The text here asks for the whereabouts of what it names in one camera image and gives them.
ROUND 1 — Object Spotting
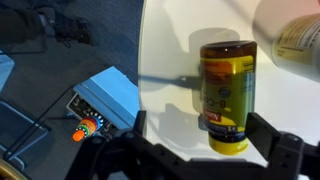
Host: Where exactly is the black shoe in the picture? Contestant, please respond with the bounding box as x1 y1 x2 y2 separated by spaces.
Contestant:
54 15 98 47

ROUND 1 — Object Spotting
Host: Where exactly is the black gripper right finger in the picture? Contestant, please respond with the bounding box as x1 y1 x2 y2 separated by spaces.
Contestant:
245 112 305 168

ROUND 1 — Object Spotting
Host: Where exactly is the dark trouser leg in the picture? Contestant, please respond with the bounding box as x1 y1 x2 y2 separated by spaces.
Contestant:
0 5 48 45

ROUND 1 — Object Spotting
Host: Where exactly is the yellow and brown bottle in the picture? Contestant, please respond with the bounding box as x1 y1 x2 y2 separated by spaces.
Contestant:
198 40 258 157

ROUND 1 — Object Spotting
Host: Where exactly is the black floor frame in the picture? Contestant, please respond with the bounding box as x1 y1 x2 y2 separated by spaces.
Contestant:
0 85 79 162

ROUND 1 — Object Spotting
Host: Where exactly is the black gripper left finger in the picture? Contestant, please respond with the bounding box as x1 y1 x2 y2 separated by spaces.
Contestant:
132 109 148 138

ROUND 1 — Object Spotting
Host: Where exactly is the light blue panel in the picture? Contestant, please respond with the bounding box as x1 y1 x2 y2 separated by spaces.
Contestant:
0 49 16 93

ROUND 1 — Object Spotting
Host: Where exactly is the colourful orange tipped knob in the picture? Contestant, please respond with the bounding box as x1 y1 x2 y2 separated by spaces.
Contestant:
71 115 100 143

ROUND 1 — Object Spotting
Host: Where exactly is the brass round object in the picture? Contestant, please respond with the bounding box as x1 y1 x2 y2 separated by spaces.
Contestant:
0 158 28 180

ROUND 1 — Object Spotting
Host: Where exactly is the blue and grey control box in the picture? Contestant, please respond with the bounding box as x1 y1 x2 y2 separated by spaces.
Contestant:
65 65 141 135

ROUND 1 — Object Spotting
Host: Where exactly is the white bottle with printed label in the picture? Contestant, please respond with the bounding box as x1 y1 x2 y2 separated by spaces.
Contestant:
252 0 320 84

